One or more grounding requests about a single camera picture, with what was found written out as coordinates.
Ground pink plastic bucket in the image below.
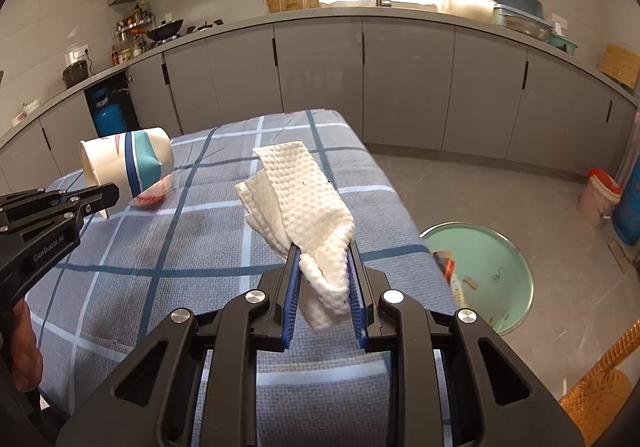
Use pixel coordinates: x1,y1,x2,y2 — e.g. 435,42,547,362
579,168,623,230

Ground green round basin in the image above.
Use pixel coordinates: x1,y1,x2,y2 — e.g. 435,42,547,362
419,222,535,335

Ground grey kitchen base cabinets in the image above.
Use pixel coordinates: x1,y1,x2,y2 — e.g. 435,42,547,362
0,7,640,198

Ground dark rice cooker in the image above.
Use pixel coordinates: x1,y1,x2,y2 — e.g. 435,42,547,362
62,59,91,88

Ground spice rack with bottles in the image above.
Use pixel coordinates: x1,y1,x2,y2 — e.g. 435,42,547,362
116,1,152,35

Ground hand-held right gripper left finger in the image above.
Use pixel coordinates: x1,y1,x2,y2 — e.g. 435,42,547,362
56,243,303,447

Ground gas stove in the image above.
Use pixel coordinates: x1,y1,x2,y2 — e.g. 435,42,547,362
152,18,226,45

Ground blue gas cylinder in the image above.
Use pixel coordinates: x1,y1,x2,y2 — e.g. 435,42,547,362
92,88,123,136
614,167,640,248

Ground blue dish rack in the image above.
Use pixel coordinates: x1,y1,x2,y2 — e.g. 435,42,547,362
486,0,546,28

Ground striped paper cup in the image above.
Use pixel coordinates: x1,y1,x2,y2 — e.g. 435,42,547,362
79,127,176,220

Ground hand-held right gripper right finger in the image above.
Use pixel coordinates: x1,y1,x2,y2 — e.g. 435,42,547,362
346,241,583,447

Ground white bowls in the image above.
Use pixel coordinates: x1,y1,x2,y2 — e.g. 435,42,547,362
12,99,41,125

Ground white plastic container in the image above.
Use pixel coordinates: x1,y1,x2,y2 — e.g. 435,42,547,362
437,0,497,24

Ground wicker chair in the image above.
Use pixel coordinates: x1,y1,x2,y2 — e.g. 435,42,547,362
557,319,640,447

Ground black wok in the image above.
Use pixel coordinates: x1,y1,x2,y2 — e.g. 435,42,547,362
131,19,185,38

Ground person's left hand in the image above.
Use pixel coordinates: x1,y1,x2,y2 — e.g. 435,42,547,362
10,299,44,393

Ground white paper towel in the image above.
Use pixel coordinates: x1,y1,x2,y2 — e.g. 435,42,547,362
235,141,357,334

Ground plaid blue tablecloth table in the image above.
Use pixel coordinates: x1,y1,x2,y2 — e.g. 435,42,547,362
25,109,456,447

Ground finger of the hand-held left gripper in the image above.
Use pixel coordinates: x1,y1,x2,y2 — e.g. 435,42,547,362
0,183,121,248
0,188,71,210

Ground green plastic tray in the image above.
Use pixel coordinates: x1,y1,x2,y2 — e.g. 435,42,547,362
547,33,578,52

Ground metal bowl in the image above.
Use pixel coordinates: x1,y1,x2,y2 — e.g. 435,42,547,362
502,14,553,40

